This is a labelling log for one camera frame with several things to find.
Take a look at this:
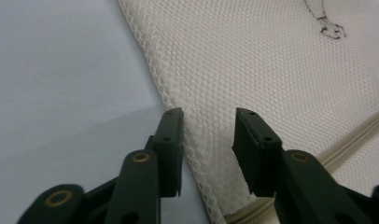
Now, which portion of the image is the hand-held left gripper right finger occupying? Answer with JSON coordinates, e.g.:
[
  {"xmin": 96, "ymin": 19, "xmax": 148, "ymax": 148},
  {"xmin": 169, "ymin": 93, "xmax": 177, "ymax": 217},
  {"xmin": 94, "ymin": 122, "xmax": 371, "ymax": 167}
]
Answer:
[{"xmin": 232, "ymin": 107, "xmax": 284, "ymax": 198}]

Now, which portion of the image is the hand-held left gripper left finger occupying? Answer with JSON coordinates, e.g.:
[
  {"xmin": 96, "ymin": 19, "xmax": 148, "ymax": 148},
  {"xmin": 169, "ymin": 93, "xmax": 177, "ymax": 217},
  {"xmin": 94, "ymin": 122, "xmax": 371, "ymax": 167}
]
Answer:
[{"xmin": 144, "ymin": 106, "xmax": 185, "ymax": 198}]

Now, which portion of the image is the cream mesh laundry bag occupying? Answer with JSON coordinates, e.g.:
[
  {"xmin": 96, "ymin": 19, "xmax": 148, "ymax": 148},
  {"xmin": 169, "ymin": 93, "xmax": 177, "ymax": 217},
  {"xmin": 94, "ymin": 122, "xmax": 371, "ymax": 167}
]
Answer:
[{"xmin": 117, "ymin": 0, "xmax": 379, "ymax": 224}]

